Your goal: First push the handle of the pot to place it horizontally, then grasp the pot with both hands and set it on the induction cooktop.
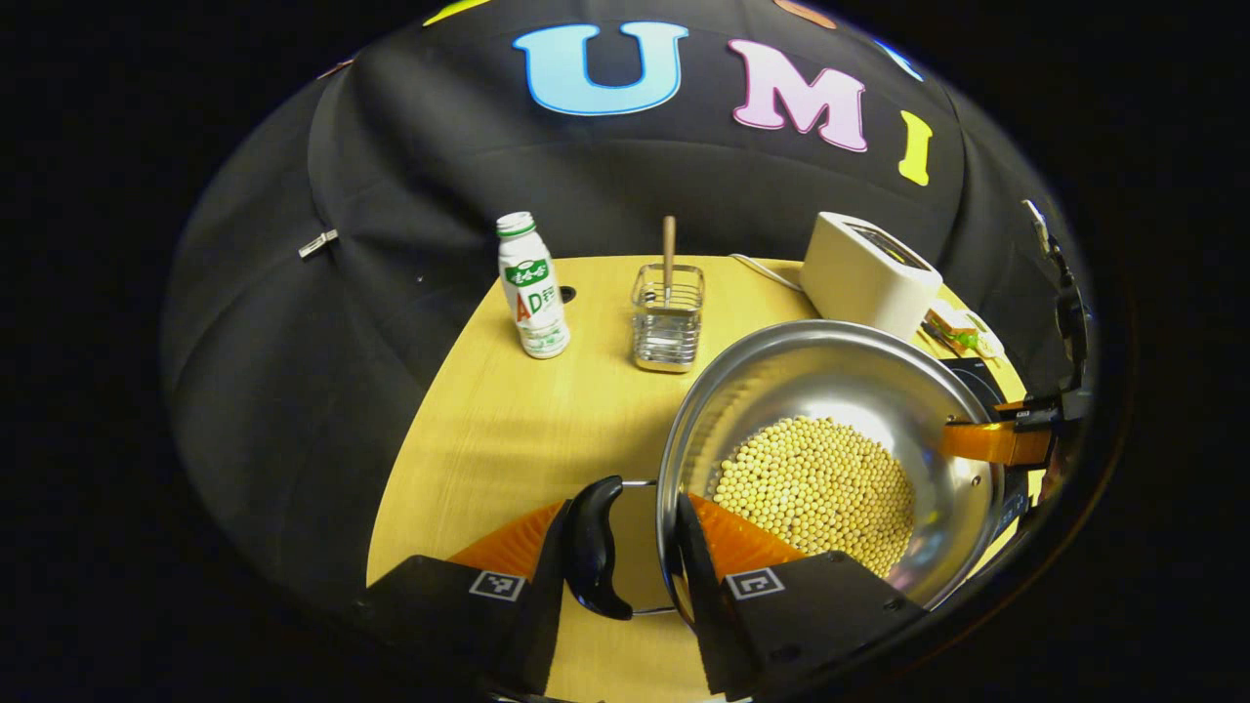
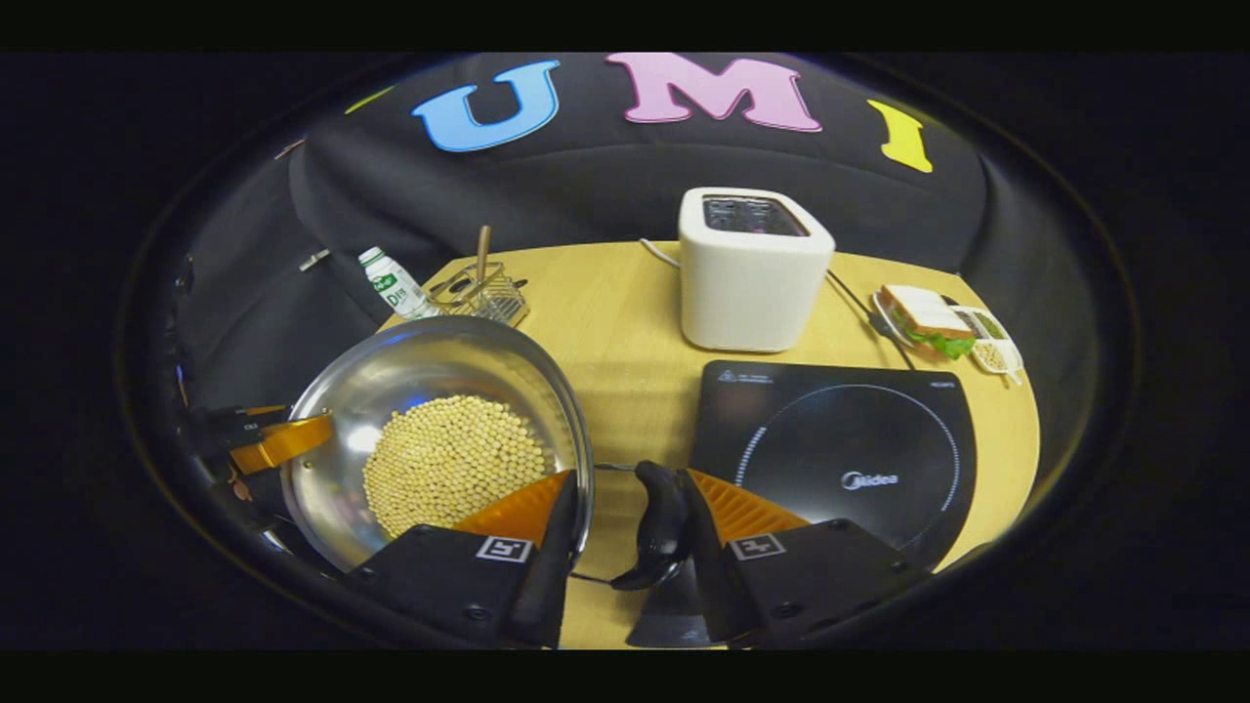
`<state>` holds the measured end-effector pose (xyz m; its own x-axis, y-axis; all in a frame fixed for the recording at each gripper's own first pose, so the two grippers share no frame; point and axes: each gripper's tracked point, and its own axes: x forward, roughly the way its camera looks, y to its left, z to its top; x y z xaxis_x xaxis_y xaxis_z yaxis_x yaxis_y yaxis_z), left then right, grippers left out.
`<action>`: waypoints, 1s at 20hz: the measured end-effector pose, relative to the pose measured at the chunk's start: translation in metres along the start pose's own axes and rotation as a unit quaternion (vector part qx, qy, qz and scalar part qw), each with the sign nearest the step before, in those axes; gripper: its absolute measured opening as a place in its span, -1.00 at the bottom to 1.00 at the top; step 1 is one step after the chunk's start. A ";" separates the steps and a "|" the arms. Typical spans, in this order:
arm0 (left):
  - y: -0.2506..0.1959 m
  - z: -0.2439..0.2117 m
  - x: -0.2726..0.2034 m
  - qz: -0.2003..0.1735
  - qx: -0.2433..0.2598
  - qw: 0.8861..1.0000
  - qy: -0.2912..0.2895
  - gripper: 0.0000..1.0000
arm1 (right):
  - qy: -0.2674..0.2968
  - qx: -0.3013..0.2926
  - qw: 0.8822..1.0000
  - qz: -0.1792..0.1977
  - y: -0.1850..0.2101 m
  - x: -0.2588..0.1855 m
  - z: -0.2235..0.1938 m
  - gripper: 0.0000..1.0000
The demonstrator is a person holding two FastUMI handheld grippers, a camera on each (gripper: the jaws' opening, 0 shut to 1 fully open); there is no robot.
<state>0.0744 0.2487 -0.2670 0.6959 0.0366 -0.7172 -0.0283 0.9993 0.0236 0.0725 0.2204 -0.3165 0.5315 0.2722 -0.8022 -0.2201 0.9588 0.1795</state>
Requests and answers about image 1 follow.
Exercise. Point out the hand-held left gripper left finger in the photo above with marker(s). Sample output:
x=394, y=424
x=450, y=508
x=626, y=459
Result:
x=459, y=615

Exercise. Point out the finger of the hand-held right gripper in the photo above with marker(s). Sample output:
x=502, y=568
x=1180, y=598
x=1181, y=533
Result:
x=991, y=442

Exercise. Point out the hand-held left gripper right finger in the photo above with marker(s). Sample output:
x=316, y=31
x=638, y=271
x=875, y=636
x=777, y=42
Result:
x=820, y=615

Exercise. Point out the black induction cooktop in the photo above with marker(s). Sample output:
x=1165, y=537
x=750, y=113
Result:
x=977, y=376

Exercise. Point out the sandwich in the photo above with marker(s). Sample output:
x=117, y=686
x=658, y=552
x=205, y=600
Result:
x=962, y=330

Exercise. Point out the heap of soybeans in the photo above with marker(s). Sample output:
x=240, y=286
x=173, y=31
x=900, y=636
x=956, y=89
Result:
x=820, y=488

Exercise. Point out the white toaster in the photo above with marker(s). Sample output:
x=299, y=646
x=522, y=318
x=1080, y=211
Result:
x=859, y=283

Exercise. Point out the black backdrop cloth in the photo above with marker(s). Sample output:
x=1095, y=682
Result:
x=293, y=391

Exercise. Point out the white drink bottle green label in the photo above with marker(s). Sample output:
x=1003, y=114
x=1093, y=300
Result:
x=535, y=293

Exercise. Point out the wooden stick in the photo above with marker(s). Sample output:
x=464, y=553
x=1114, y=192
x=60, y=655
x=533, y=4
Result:
x=669, y=249

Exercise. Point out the metal clip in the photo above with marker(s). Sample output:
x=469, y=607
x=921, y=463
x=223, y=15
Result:
x=318, y=243

